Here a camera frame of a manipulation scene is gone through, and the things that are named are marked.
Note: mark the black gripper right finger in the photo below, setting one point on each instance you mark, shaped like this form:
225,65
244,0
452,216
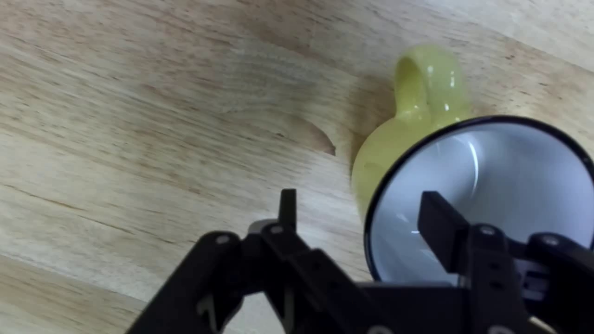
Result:
474,257

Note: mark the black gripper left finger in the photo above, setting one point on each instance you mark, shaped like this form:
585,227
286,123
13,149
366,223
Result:
273,244

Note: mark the yellow mug white inside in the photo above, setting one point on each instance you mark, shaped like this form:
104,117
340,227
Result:
515,173

